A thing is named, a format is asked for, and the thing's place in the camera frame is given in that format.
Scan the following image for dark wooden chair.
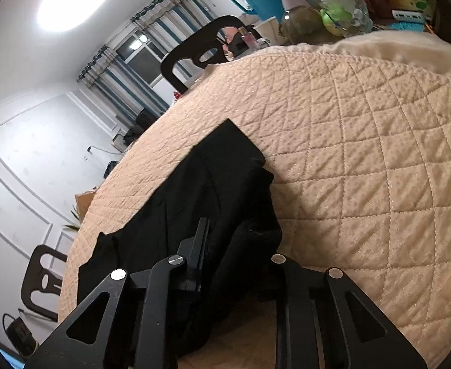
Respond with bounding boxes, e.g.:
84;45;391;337
20;244;67;322
160;15;245;95

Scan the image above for glass jar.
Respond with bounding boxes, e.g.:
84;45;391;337
279;6;324;44

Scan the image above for person lying in background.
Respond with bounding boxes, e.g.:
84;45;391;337
222;27;248;59

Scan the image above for dark wooden chair right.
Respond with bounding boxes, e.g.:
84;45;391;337
160;15;245;95

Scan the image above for dark wooden chair left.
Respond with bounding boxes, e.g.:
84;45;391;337
20;244;67;322

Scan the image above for striped curtain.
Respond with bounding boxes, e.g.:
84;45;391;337
77;44;170;123
130;0;214;56

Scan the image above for beige quilted bed cover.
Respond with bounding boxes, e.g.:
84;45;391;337
59;32;451;368

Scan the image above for green snake plant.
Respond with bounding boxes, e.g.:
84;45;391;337
63;205;82;232

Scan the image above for window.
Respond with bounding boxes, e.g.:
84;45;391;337
116;31;165;86

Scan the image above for white cup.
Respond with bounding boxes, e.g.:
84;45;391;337
254;17;288;45

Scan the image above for green toy in bowl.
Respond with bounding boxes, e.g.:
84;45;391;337
320;4;352;37

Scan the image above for striped curtain right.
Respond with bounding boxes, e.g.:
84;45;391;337
130;0;214;56

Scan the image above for black pants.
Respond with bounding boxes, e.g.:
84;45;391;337
77;120;282;356

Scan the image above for striped curtain left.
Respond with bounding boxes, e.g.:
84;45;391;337
77;44;170;123

